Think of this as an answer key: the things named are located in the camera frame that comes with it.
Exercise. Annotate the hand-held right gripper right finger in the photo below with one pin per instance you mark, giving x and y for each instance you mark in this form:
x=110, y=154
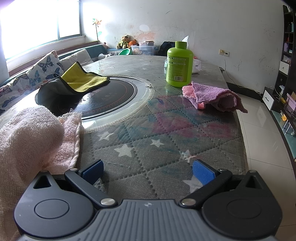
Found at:
x=203, y=172

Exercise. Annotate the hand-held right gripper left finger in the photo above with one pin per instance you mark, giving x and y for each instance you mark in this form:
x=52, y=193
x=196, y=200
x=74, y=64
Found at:
x=93, y=172

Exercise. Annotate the pale pink terry towel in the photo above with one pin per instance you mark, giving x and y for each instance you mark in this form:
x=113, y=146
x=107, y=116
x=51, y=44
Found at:
x=27, y=139

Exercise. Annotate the grey quilted star table cover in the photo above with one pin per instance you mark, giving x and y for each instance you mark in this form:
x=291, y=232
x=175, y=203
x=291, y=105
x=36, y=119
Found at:
x=161, y=139

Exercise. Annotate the round black induction cooktop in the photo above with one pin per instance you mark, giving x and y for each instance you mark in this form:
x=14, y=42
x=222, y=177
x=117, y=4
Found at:
x=111, y=97

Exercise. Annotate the pink and purple cloth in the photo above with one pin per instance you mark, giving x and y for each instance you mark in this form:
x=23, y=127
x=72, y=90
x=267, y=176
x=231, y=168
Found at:
x=208, y=95

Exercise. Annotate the yellow and grey microfiber cloth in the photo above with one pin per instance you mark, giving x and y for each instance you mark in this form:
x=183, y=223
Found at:
x=81, y=78

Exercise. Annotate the green plastic bottle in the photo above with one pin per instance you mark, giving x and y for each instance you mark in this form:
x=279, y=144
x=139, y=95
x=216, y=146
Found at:
x=179, y=67

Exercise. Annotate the butterfly print pillow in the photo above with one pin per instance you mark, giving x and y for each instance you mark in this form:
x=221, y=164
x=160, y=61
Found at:
x=41, y=69

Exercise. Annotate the white pillow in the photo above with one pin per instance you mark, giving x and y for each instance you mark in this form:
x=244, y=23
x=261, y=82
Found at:
x=76, y=56

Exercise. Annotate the grey and white plush toy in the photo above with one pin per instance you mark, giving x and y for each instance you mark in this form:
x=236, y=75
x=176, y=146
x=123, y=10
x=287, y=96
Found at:
x=105, y=55

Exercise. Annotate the teal bench sofa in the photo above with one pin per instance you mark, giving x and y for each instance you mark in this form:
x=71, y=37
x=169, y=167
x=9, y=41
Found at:
x=97, y=49

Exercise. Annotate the green plastic basin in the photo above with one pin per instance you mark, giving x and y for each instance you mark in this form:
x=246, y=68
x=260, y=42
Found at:
x=126, y=52

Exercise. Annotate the dark shelf cabinet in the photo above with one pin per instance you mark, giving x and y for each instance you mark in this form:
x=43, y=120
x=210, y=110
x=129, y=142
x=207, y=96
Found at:
x=288, y=76

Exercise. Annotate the black backpack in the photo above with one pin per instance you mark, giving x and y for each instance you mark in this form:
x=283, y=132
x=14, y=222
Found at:
x=165, y=47

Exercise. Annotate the clear plastic storage box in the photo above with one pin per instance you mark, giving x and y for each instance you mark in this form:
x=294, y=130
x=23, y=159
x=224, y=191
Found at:
x=148, y=49

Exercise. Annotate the brown teddy bear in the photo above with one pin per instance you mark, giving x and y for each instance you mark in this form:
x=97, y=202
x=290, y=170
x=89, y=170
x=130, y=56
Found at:
x=124, y=41

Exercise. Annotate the orange plush toy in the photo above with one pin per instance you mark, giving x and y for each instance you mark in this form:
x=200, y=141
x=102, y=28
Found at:
x=133, y=43

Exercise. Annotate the colourful pinwheel flower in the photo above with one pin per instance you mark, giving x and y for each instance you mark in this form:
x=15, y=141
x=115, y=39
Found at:
x=97, y=23

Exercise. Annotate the window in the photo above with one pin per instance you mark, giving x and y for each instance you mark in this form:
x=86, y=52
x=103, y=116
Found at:
x=34, y=20

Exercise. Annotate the white wall socket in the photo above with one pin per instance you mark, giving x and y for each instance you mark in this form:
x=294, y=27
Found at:
x=223, y=52

